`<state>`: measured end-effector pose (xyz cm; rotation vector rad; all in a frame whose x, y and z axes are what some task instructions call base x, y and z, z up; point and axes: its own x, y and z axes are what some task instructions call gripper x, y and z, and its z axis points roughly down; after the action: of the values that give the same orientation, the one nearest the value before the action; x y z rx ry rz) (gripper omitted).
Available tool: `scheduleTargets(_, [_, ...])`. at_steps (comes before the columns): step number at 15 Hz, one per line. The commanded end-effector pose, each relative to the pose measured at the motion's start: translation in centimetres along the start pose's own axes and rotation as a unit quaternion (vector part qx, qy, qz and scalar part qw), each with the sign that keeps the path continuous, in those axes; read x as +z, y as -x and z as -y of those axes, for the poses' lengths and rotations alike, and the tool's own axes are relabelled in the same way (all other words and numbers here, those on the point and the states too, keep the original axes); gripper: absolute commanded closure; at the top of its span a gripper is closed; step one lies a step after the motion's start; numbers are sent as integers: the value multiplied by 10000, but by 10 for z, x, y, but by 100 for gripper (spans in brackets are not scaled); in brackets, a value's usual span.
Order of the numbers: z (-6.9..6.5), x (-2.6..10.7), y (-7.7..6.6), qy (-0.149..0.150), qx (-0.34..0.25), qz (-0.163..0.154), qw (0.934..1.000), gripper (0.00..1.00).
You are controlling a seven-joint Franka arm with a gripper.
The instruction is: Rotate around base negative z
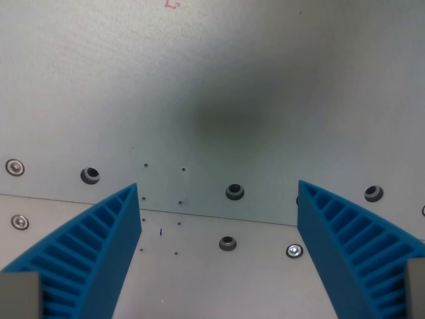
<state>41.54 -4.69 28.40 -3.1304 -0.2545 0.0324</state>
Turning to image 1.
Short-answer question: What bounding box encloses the silver hex socket screw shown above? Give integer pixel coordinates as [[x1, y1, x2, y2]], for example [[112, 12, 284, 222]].
[[11, 214, 30, 231], [286, 243, 304, 260], [5, 158, 26, 177]]

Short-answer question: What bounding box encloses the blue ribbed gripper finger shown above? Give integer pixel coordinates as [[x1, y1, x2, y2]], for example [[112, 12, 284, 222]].
[[0, 182, 143, 319], [296, 179, 425, 319]]

